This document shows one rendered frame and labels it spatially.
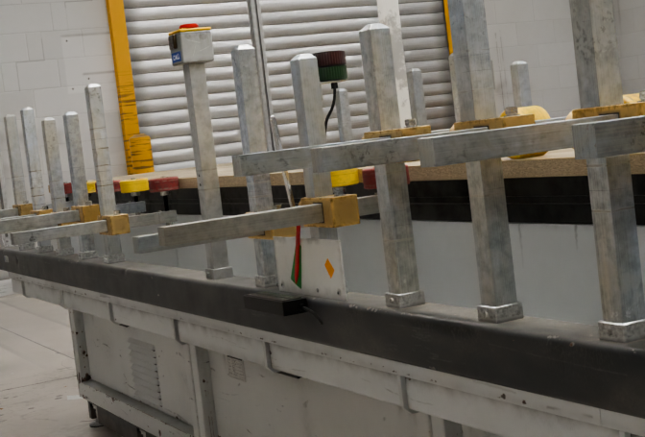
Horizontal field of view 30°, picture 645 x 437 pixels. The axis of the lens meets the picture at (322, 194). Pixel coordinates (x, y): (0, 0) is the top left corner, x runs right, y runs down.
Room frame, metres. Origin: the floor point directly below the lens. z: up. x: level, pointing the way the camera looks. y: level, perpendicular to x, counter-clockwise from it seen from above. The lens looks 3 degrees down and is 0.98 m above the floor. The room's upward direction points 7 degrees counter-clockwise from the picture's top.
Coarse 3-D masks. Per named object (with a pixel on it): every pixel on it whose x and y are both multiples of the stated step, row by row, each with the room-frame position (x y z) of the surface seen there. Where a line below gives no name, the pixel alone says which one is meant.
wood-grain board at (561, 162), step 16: (512, 160) 1.87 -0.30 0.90; (528, 160) 1.83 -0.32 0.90; (544, 160) 1.80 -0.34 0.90; (560, 160) 1.76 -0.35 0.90; (576, 160) 1.73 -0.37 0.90; (640, 160) 1.61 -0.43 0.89; (128, 176) 4.41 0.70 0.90; (144, 176) 4.05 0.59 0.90; (160, 176) 3.74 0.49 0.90; (192, 176) 3.26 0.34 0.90; (224, 176) 2.93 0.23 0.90; (272, 176) 2.68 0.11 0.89; (416, 176) 2.13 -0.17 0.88; (432, 176) 2.08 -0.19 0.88; (448, 176) 2.03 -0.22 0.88; (464, 176) 1.99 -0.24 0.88; (512, 176) 1.87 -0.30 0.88; (528, 176) 1.83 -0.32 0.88; (544, 176) 1.80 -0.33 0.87; (560, 176) 1.77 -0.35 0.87
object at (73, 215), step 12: (120, 204) 3.41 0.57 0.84; (132, 204) 3.40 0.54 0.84; (144, 204) 3.42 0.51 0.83; (36, 216) 3.28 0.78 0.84; (48, 216) 3.30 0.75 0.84; (60, 216) 3.31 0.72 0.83; (72, 216) 3.33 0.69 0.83; (0, 228) 3.24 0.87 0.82; (12, 228) 3.25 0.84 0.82; (24, 228) 3.27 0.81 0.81
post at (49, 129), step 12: (48, 120) 3.60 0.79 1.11; (48, 132) 3.60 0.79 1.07; (48, 144) 3.60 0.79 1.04; (48, 156) 3.60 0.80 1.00; (48, 168) 3.61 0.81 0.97; (60, 168) 3.61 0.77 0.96; (60, 180) 3.61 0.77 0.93; (60, 192) 3.61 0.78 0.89; (60, 204) 3.60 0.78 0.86; (60, 240) 3.60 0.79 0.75
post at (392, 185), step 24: (384, 48) 1.82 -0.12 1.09; (384, 72) 1.82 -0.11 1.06; (384, 96) 1.81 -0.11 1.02; (384, 120) 1.81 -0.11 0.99; (384, 168) 1.81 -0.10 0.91; (384, 192) 1.82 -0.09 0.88; (408, 192) 1.82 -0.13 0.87; (384, 216) 1.83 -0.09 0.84; (408, 216) 1.82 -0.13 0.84; (384, 240) 1.84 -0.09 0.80; (408, 240) 1.82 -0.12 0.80; (408, 264) 1.82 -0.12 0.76; (408, 288) 1.82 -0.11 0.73
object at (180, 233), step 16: (288, 208) 1.97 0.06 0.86; (304, 208) 1.98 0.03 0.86; (320, 208) 1.99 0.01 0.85; (368, 208) 2.03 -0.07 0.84; (192, 224) 1.89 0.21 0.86; (208, 224) 1.90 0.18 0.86; (224, 224) 1.92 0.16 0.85; (240, 224) 1.93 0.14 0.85; (256, 224) 1.94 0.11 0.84; (272, 224) 1.95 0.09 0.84; (288, 224) 1.97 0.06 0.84; (304, 224) 1.98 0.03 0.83; (160, 240) 1.89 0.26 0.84; (176, 240) 1.88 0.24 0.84; (192, 240) 1.89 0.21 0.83
